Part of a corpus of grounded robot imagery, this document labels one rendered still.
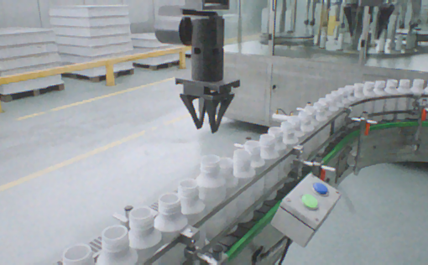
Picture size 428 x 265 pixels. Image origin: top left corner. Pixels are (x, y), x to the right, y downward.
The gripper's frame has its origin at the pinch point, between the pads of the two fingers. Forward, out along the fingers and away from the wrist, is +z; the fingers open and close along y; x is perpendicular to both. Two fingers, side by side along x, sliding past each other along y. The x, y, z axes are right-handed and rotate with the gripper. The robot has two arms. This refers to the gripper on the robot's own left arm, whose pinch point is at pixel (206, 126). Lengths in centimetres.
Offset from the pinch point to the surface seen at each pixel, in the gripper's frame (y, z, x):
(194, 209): 2.6, 13.2, -7.2
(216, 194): 3.6, 12.4, -1.5
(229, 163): 1.9, 9.2, 5.3
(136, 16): -699, 36, 643
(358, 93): 4, 12, 94
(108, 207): -162, 129, 97
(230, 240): 4.1, 25.7, 3.1
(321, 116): 2, 13, 58
